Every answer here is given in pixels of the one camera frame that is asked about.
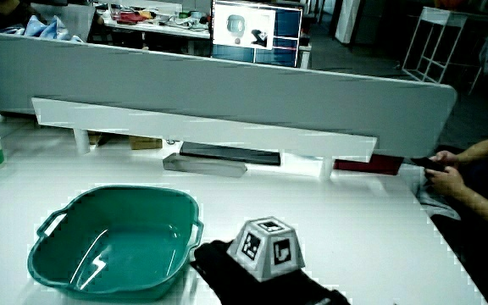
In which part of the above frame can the person's right hand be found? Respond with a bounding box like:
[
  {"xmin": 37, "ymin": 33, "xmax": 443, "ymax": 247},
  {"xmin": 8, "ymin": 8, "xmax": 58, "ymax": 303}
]
[{"xmin": 190, "ymin": 216, "xmax": 352, "ymax": 305}]

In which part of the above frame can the white desk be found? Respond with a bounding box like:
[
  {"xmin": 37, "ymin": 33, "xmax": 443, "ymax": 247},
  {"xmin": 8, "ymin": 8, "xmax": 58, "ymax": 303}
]
[{"xmin": 0, "ymin": 105, "xmax": 488, "ymax": 305}]

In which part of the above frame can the white desk divider panel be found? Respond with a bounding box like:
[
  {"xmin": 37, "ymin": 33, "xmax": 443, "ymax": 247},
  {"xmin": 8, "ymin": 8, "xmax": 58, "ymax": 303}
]
[{"xmin": 0, "ymin": 30, "xmax": 458, "ymax": 159}]

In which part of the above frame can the green plastic basin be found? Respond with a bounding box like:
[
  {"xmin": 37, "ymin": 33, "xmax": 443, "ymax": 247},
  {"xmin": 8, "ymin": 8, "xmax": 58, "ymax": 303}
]
[{"xmin": 26, "ymin": 185, "xmax": 205, "ymax": 302}]

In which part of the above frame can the black flat keyboard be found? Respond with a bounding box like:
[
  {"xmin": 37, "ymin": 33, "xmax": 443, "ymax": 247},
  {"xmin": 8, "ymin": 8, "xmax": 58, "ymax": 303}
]
[{"xmin": 179, "ymin": 141, "xmax": 282, "ymax": 167}]

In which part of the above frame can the white monitor riser shelf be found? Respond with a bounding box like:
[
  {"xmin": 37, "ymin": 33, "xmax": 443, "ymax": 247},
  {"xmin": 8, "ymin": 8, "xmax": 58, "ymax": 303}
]
[{"xmin": 30, "ymin": 97, "xmax": 378, "ymax": 180}]

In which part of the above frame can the brown cardboard box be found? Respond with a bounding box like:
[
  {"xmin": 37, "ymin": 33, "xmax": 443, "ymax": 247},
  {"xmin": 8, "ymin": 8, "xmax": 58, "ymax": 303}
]
[{"xmin": 128, "ymin": 136, "xmax": 164, "ymax": 151}]

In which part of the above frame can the dark red box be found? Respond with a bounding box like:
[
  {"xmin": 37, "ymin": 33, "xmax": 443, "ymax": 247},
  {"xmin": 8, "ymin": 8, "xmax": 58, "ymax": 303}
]
[{"xmin": 333, "ymin": 153, "xmax": 405, "ymax": 176}]

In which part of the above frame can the white cloth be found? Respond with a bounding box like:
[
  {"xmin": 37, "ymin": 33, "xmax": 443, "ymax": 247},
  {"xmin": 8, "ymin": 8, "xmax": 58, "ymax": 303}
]
[{"xmin": 415, "ymin": 180, "xmax": 462, "ymax": 221}]

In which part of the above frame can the black phone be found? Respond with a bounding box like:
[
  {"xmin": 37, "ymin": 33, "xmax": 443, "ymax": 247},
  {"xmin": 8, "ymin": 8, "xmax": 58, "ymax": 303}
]
[{"xmin": 410, "ymin": 156, "xmax": 446, "ymax": 173}]

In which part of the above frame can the computer monitor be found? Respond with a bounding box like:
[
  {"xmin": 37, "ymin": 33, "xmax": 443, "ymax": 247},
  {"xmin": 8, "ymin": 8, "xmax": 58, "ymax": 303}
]
[{"xmin": 210, "ymin": 0, "xmax": 304, "ymax": 69}]

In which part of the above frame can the cluttered white background table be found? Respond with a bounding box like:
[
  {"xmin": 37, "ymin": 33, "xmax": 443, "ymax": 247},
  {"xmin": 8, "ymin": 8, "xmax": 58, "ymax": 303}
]
[{"xmin": 94, "ymin": 0, "xmax": 212, "ymax": 41}]

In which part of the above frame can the white metal rack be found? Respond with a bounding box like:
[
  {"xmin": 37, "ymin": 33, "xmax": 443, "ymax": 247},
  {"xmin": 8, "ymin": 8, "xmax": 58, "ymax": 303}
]
[{"xmin": 402, "ymin": 6, "xmax": 469, "ymax": 85}]

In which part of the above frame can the light blue cloth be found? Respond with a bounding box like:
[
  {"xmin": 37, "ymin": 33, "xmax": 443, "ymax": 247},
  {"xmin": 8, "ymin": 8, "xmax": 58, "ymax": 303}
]
[{"xmin": 0, "ymin": 14, "xmax": 85, "ymax": 44}]

